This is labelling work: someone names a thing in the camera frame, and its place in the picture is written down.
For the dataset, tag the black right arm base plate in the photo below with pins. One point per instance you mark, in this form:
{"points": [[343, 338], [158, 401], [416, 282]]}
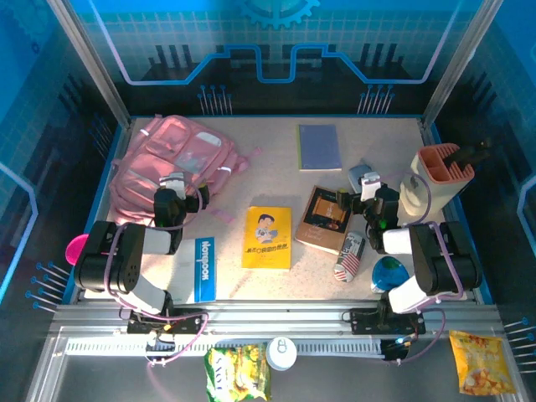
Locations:
{"points": [[364, 322]]}

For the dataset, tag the yellow cartoon cover book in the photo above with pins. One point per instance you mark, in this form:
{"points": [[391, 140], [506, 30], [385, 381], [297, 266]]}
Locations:
{"points": [[268, 251]]}

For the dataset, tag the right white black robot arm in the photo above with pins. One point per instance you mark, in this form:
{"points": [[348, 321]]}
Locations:
{"points": [[444, 259]]}

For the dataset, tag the brown cover book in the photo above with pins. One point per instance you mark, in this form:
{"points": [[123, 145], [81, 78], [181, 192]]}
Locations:
{"points": [[318, 226]]}

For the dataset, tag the black tool in holder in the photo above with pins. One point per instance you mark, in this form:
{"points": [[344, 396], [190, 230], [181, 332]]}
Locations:
{"points": [[473, 155]]}

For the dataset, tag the aluminium rail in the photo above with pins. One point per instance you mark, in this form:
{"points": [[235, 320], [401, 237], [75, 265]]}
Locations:
{"points": [[272, 314]]}

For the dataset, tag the flag print pencil case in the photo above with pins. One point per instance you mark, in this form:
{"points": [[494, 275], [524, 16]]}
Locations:
{"points": [[349, 259]]}

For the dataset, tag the white blue notebook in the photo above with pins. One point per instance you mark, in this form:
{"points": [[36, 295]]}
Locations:
{"points": [[205, 268]]}

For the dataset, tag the black controller board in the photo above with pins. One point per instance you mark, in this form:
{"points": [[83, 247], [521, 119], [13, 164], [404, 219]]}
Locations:
{"points": [[395, 349]]}

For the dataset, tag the yellow snack bag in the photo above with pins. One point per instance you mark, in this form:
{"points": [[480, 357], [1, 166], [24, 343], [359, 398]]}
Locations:
{"points": [[479, 364]]}

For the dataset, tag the green snack bag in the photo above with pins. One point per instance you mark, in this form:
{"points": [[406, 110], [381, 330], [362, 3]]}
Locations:
{"points": [[234, 372]]}

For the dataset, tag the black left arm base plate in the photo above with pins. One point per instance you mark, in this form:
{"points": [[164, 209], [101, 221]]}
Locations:
{"points": [[188, 322]]}

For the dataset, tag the blue green globe pouch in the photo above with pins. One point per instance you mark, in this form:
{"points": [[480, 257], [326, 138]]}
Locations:
{"points": [[389, 272]]}

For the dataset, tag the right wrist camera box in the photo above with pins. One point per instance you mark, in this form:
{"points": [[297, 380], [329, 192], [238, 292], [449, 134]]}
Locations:
{"points": [[370, 186]]}

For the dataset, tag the magenta plastic cup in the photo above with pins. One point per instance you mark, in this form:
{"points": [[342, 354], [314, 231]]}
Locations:
{"points": [[75, 249]]}

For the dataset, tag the beige orange-top pen holder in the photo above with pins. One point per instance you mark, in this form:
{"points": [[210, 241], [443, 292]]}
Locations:
{"points": [[439, 188]]}

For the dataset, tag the aluminium frame post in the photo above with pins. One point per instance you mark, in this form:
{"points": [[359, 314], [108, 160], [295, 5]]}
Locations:
{"points": [[458, 63], [92, 63]]}

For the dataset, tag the pink student backpack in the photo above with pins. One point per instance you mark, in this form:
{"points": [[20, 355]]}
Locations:
{"points": [[142, 167]]}

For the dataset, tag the light blue case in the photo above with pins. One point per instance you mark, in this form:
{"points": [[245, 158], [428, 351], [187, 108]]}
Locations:
{"points": [[358, 171]]}

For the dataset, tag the purple-blue notebook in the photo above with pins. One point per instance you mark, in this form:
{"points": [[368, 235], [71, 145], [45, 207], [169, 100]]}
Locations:
{"points": [[320, 146]]}

